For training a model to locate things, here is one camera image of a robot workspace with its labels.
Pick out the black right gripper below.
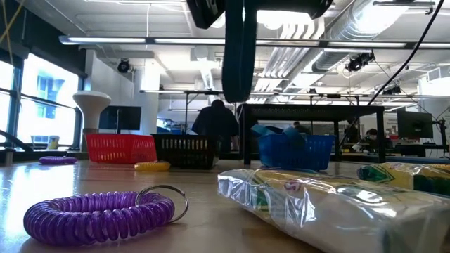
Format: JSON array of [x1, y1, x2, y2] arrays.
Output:
[[186, 0, 226, 30]]

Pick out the purple coil wristband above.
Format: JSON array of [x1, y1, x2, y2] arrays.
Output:
[[23, 184, 190, 246], [38, 155, 78, 165]]

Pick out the yellow green crayon box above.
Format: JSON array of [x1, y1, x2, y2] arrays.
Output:
[[217, 168, 450, 253], [356, 162, 450, 197]]

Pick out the dark office desk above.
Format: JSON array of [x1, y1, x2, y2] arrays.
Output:
[[365, 143, 450, 157]]

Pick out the long ceiling light bar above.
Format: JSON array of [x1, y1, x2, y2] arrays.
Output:
[[58, 34, 450, 49]]

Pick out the person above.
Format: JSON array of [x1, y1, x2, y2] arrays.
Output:
[[293, 121, 311, 136], [191, 99, 240, 153], [364, 128, 393, 150]]

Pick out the black computer monitor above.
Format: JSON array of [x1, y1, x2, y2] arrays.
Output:
[[98, 105, 142, 131], [397, 110, 434, 139]]

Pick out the black plastic basket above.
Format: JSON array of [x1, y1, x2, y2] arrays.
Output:
[[151, 134, 221, 170]]

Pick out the black perforated metal shelf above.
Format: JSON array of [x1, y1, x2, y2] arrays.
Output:
[[238, 103, 387, 166]]

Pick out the white mushroom lamp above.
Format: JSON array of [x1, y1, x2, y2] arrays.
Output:
[[72, 90, 113, 153]]

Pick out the red plastic basket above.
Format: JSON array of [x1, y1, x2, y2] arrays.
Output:
[[84, 133, 158, 164]]

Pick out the yellow coil wristband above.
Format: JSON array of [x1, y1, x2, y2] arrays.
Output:
[[134, 160, 172, 172]]

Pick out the blue plastic basket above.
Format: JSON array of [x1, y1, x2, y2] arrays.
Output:
[[257, 134, 335, 172]]

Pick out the black ceiling camera cluster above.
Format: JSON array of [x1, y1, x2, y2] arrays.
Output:
[[345, 51, 376, 73]]

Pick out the yellow hanging cable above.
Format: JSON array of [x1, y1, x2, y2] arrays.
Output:
[[0, 0, 24, 67]]

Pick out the black hanging cable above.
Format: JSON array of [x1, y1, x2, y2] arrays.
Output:
[[339, 0, 442, 152]]

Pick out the black aluminium rig frame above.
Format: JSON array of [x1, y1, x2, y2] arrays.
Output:
[[0, 128, 450, 166]]

